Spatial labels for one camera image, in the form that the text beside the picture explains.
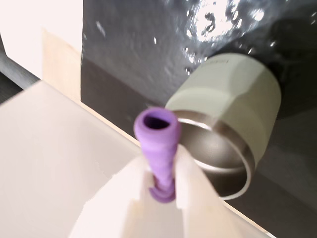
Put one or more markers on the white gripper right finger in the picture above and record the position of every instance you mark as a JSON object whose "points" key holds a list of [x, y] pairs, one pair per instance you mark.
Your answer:
{"points": [[200, 213]]}

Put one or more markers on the pale green metal cup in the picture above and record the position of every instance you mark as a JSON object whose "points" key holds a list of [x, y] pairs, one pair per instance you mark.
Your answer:
{"points": [[235, 99]]}

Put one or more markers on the dark grey table mat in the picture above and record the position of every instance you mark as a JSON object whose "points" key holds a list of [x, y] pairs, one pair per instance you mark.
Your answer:
{"points": [[123, 62]]}

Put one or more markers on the pale wooden board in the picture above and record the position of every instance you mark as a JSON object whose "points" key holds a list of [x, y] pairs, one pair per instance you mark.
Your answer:
{"points": [[62, 69]]}

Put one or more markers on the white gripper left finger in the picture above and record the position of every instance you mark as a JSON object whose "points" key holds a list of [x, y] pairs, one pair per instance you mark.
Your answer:
{"points": [[109, 213]]}

